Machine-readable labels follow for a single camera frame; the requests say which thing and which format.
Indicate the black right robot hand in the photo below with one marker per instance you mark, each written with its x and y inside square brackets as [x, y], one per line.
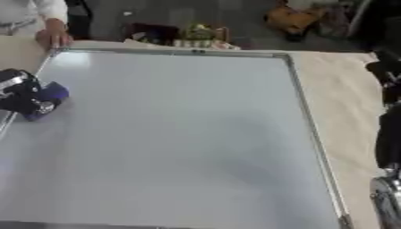
[389, 140]

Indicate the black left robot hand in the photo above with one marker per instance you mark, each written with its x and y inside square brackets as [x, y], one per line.
[18, 92]

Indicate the person's hand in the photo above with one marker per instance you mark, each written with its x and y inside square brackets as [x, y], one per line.
[52, 34]

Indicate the blue whiteboard eraser brush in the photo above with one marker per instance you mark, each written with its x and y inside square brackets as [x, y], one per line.
[56, 91]

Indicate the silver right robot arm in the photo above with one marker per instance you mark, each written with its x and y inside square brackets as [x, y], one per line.
[389, 199]

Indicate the black chair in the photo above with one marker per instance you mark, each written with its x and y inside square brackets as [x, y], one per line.
[79, 18]

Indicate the person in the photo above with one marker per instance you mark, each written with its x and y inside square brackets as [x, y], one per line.
[21, 12]

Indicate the dark red box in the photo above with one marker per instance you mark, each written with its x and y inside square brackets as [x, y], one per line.
[154, 32]

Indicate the orange brown bag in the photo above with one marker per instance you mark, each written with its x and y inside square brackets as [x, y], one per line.
[292, 19]

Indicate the white whiteboard with metal frame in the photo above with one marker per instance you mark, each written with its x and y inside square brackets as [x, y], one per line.
[182, 134]

